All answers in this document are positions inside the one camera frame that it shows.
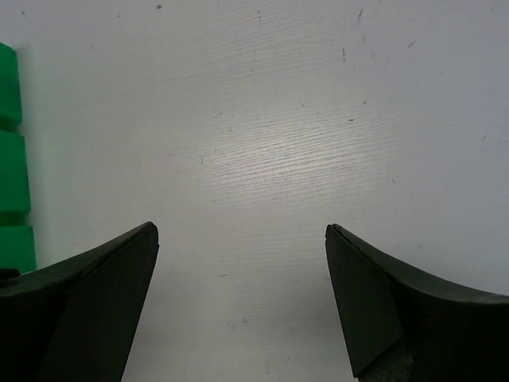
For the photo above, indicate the green plastic divided bin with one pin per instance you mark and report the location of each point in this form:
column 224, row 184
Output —
column 17, row 242

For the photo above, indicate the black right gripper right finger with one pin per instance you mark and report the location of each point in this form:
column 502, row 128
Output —
column 403, row 324

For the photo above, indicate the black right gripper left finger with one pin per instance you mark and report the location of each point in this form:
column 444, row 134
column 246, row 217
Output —
column 76, row 319

